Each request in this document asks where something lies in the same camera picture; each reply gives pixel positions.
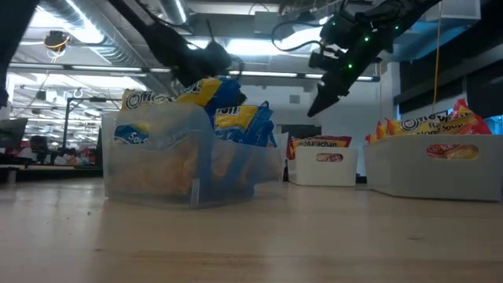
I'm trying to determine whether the blue lit screen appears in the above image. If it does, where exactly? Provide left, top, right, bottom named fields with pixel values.
left=486, top=114, right=503, bottom=135

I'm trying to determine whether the blue soy sauce ramen packet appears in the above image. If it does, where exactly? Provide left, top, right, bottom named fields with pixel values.
left=214, top=101, right=278, bottom=149
left=174, top=76, right=248, bottom=119
left=113, top=88, right=189, bottom=145

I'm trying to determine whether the black rack frame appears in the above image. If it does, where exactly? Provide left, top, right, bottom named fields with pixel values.
left=61, top=97, right=123, bottom=158

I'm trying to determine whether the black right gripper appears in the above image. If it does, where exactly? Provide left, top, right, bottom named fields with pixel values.
left=307, top=9, right=388, bottom=118

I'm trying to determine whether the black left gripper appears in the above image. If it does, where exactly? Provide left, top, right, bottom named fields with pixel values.
left=175, top=40, right=245, bottom=89

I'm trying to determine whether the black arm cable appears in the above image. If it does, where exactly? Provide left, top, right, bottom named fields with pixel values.
left=270, top=19, right=327, bottom=53

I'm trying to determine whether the black upright post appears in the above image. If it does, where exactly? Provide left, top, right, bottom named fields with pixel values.
left=0, top=0, right=40, bottom=109

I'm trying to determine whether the ceiling cable reel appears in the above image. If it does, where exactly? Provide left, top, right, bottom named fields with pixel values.
left=42, top=30, right=71, bottom=53

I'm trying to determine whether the clear plastic storage bin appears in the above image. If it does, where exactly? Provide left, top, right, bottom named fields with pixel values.
left=101, top=102, right=290, bottom=209

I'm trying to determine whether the gray monitor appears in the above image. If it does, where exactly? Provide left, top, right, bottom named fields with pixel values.
left=0, top=117, right=29, bottom=149

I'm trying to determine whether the yellow hanging cable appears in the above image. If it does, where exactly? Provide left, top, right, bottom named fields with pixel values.
left=431, top=0, right=443, bottom=115

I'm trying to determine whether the gray ceiling junction box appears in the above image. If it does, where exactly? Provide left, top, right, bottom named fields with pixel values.
left=253, top=10, right=282, bottom=37

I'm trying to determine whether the white plastic bin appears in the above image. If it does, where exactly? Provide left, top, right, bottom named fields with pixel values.
left=288, top=145, right=359, bottom=188
left=363, top=134, right=503, bottom=203

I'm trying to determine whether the white ceiling air unit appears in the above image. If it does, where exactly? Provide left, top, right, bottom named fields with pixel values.
left=416, top=0, right=483, bottom=24

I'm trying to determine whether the silver ventilation duct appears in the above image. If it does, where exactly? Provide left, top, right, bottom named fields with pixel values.
left=156, top=0, right=189, bottom=25
left=37, top=0, right=158, bottom=79

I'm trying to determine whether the orange chicken ramen packet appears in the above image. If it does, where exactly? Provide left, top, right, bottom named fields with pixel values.
left=365, top=119, right=391, bottom=144
left=384, top=97, right=493, bottom=137

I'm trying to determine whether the black wall screen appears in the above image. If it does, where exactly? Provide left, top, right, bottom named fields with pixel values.
left=280, top=123, right=323, bottom=140

